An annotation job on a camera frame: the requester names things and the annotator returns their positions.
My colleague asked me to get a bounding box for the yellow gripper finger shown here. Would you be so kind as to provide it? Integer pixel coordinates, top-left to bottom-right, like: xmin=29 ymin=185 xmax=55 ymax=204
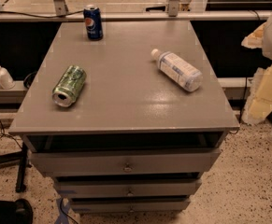
xmin=241 ymin=22 xmax=265 ymax=49
xmin=242 ymin=65 xmax=272 ymax=125

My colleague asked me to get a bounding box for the clear plastic bottle blue label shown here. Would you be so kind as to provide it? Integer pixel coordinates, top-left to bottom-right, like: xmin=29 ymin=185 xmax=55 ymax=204
xmin=150 ymin=49 xmax=203 ymax=92

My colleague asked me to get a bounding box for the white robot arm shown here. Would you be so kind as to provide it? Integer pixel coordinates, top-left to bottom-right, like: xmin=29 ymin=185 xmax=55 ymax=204
xmin=241 ymin=14 xmax=272 ymax=125

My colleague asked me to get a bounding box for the white pump dispenser bottle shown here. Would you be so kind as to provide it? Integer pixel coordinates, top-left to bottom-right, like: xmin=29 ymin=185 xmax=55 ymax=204
xmin=0 ymin=65 xmax=15 ymax=90

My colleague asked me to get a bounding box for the grey upper drawer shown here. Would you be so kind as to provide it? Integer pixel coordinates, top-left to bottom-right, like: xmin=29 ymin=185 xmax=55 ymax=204
xmin=30 ymin=148 xmax=221 ymax=176

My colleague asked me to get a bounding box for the grey drawer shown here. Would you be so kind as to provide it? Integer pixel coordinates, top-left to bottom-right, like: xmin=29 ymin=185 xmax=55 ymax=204
xmin=54 ymin=178 xmax=202 ymax=198
xmin=70 ymin=197 xmax=190 ymax=213
xmin=30 ymin=148 xmax=221 ymax=176

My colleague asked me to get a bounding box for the grey drawer cabinet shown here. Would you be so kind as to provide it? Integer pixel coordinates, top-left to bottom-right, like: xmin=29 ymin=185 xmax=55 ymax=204
xmin=10 ymin=21 xmax=238 ymax=202

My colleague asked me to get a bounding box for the blue Pepsi can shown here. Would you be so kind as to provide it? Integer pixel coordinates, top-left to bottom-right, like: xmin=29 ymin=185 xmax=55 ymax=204
xmin=83 ymin=5 xmax=104 ymax=40

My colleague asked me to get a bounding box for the grey middle drawer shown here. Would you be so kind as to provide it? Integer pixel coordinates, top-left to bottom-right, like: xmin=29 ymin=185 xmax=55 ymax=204
xmin=54 ymin=178 xmax=202 ymax=198

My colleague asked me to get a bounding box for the green soda can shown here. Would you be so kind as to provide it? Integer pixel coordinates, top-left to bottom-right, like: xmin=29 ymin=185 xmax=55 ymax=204
xmin=52 ymin=65 xmax=87 ymax=107

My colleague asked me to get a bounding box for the grey lower drawer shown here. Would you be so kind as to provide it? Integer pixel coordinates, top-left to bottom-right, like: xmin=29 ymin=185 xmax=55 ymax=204
xmin=70 ymin=197 xmax=190 ymax=213

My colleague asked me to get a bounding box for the black stand leg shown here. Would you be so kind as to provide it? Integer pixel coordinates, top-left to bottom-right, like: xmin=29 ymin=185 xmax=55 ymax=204
xmin=0 ymin=144 xmax=30 ymax=193

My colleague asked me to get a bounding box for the black shoe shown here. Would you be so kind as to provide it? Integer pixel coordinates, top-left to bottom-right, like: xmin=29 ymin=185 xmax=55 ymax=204
xmin=0 ymin=199 xmax=34 ymax=224

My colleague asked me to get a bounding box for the metal frame rail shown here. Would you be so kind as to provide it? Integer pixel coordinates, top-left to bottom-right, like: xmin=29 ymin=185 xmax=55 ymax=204
xmin=0 ymin=10 xmax=272 ymax=22

